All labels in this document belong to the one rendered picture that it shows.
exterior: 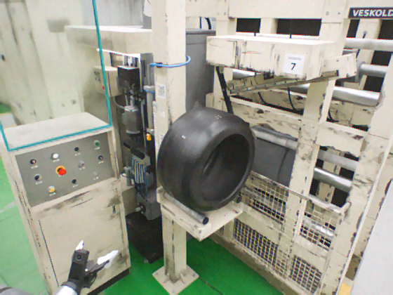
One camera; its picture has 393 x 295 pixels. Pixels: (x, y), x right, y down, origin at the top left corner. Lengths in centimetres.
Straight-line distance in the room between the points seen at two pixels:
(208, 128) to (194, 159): 16
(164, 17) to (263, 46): 49
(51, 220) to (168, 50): 117
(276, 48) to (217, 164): 80
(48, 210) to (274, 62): 144
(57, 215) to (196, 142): 98
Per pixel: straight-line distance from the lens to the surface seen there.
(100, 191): 187
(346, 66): 137
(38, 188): 177
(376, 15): 152
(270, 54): 136
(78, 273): 110
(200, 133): 126
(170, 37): 147
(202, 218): 149
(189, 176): 126
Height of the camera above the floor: 187
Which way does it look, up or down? 26 degrees down
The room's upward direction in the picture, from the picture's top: 1 degrees clockwise
